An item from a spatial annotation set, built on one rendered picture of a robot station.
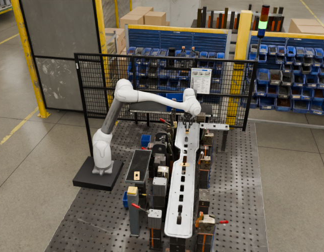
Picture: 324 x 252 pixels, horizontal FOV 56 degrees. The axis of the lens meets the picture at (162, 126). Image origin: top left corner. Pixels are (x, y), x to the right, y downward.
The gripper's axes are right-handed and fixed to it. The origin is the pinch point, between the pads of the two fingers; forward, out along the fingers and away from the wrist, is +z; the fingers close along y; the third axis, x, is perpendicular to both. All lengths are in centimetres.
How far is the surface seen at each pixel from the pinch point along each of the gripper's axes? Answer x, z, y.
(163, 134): -29.3, -11.4, -19.8
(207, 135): -8.4, 1.5, 19.4
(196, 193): -49, 36, 12
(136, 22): 383, 5, -123
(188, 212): -98, 5, 6
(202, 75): 54, -31, 12
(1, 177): 16, 103, -233
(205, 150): -22.4, 8.4, 18.0
